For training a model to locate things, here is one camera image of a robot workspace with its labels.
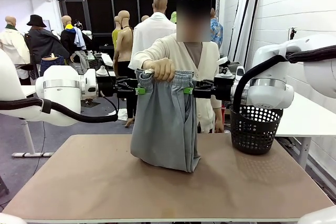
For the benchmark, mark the person's right forearm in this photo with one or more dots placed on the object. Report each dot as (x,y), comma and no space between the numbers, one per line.
(139,58)

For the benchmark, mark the grey box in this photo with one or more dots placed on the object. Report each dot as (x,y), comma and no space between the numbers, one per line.
(233,65)

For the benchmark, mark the green hat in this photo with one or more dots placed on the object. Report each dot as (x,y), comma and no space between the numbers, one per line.
(173,17)

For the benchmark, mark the black framed reflector panel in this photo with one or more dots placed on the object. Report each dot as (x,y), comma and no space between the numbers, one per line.
(244,24)

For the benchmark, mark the light blue shirt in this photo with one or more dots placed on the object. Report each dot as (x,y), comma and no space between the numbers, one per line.
(79,39)

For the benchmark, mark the small tripod head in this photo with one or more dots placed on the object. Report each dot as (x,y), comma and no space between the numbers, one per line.
(292,32)

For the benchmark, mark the mannequin with yellow scarf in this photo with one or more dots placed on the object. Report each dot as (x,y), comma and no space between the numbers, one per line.
(67,37)

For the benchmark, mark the mannequin in white shirt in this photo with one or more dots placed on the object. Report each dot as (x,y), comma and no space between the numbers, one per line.
(152,32)

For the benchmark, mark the person's left forearm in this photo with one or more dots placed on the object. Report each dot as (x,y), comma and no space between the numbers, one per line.
(218,112)

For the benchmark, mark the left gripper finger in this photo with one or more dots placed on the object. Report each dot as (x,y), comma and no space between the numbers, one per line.
(123,81)
(128,91)

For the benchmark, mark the mannequin legs in blue jeans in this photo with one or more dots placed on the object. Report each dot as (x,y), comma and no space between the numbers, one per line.
(52,62)

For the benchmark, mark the mannequin in yellow top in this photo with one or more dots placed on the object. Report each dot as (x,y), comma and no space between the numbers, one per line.
(115,37)

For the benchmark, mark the mannequin in blue floral shirt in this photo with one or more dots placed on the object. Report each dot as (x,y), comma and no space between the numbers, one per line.
(216,31)

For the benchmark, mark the bare mannequin in black trousers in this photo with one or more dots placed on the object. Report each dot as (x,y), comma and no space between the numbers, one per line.
(125,45)

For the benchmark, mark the mannequin with black hat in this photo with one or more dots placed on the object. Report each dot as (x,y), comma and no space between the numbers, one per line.
(43,43)

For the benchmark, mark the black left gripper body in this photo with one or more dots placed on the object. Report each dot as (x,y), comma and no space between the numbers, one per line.
(107,86)

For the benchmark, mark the white desk with footed leg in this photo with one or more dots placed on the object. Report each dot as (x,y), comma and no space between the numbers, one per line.
(26,132)

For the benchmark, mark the person's right hand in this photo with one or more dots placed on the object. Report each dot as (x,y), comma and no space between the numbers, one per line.
(161,69)

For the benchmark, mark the red box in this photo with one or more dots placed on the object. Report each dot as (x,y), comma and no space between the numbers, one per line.
(223,110)

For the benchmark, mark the white side table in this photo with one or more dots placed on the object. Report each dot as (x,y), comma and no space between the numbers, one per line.
(309,119)

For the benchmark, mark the black plastic laundry basket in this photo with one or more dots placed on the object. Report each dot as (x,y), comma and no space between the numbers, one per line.
(252,137)

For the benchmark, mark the grey training pants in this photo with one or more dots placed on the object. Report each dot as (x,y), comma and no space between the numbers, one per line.
(162,129)

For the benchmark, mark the mannequin in cream jacket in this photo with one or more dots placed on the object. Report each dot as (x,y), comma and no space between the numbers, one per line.
(11,43)

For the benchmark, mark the white cloth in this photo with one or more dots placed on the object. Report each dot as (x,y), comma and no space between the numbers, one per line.
(123,115)

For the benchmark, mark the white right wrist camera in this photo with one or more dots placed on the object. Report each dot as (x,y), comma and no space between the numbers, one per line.
(222,61)

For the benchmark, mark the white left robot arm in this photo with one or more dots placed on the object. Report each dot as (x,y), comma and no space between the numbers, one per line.
(60,87)

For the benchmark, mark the person in cream cardigan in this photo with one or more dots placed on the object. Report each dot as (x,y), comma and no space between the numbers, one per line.
(181,56)

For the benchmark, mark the person's left hand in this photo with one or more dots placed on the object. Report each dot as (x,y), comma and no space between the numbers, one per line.
(219,127)

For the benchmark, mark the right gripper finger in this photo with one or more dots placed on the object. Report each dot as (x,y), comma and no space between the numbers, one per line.
(206,83)
(202,93)

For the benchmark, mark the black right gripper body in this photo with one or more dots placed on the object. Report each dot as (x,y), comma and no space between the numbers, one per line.
(224,87)

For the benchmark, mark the bare mannequin head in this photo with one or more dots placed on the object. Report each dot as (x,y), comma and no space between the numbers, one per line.
(145,19)

